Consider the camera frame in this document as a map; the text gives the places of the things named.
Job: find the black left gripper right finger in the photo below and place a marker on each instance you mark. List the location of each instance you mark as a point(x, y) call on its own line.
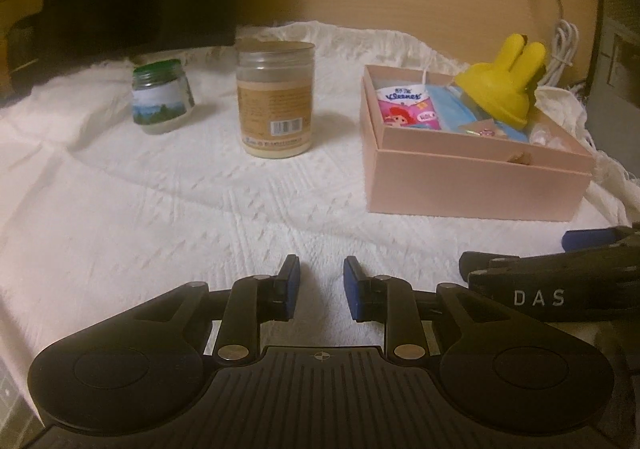
point(389, 301)

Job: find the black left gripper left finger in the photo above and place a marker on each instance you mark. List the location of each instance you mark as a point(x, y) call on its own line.
point(253, 301)

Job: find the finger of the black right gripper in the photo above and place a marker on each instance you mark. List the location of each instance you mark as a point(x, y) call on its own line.
point(580, 239)

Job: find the pink box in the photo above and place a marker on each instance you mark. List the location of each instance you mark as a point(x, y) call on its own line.
point(413, 171)

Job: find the yellow bunny plush toy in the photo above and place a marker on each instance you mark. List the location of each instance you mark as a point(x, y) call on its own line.
point(505, 87)

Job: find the blue face mask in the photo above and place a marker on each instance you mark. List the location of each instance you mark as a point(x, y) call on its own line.
point(454, 109)

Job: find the pink Kleenex tissue pack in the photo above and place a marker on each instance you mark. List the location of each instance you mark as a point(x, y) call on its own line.
point(407, 106)

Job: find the red translucent packet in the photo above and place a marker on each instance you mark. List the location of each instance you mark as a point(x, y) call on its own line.
point(485, 128)

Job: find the white textured cloth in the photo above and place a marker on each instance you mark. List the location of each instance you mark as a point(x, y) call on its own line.
point(98, 216)

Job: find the green lid glass jar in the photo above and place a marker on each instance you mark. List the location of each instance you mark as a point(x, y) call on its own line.
point(162, 100)

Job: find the tan label glass jar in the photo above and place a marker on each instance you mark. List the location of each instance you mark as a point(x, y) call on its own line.
point(275, 87)

